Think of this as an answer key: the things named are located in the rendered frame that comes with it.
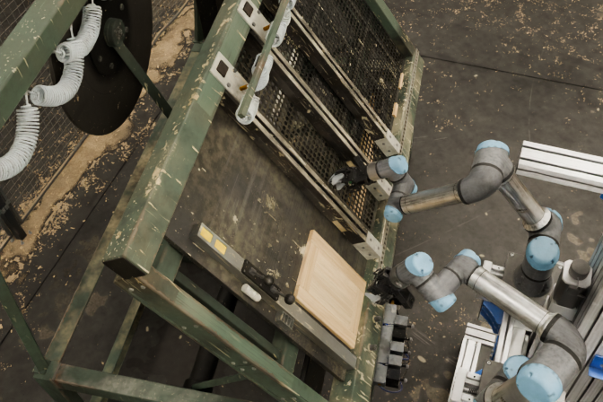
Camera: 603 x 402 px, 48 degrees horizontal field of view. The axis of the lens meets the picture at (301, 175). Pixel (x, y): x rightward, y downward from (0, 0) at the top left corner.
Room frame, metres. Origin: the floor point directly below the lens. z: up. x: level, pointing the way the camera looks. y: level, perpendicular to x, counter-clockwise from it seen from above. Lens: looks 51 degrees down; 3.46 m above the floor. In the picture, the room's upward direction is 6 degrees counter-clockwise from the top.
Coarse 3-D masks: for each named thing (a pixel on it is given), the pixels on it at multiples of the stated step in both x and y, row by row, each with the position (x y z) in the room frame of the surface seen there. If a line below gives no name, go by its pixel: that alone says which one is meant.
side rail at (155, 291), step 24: (144, 288) 1.03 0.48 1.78; (168, 288) 1.04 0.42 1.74; (168, 312) 1.02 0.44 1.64; (192, 312) 1.01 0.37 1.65; (192, 336) 1.00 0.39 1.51; (216, 336) 0.97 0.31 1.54; (240, 336) 1.00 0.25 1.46; (240, 360) 0.96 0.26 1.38; (264, 360) 0.97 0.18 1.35; (264, 384) 0.94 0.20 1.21; (288, 384) 0.93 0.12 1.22
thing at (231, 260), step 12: (192, 228) 1.29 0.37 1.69; (204, 240) 1.24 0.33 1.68; (216, 252) 1.23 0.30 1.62; (228, 252) 1.25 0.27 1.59; (228, 264) 1.22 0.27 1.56; (240, 264) 1.23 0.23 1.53; (240, 276) 1.21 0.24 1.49; (264, 300) 1.19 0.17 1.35; (288, 312) 1.17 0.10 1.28; (300, 312) 1.19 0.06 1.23; (300, 324) 1.16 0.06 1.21; (312, 324) 1.17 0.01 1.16; (312, 336) 1.14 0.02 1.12; (324, 336) 1.15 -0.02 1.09; (324, 348) 1.13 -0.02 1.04; (336, 348) 1.14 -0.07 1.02; (336, 360) 1.12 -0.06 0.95; (348, 360) 1.12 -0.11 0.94
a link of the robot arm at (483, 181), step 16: (480, 176) 1.46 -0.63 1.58; (496, 176) 1.46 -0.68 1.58; (400, 192) 1.62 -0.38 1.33; (416, 192) 1.56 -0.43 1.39; (432, 192) 1.52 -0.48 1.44; (448, 192) 1.48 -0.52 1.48; (464, 192) 1.44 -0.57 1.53; (480, 192) 1.42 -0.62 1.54; (400, 208) 1.54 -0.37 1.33; (416, 208) 1.51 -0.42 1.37; (432, 208) 1.49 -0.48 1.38
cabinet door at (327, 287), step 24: (312, 240) 1.50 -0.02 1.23; (312, 264) 1.41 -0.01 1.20; (336, 264) 1.47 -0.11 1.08; (312, 288) 1.32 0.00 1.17; (336, 288) 1.38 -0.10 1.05; (360, 288) 1.44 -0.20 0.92; (312, 312) 1.23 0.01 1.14; (336, 312) 1.29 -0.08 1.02; (360, 312) 1.34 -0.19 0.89; (336, 336) 1.21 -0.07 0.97
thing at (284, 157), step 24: (216, 72) 1.75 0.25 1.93; (264, 72) 1.74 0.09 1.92; (240, 96) 1.74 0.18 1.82; (264, 120) 1.76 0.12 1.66; (264, 144) 1.72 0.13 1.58; (288, 144) 1.75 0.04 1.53; (288, 168) 1.69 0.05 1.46; (312, 192) 1.67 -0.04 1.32; (336, 216) 1.64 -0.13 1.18; (360, 240) 1.61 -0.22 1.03
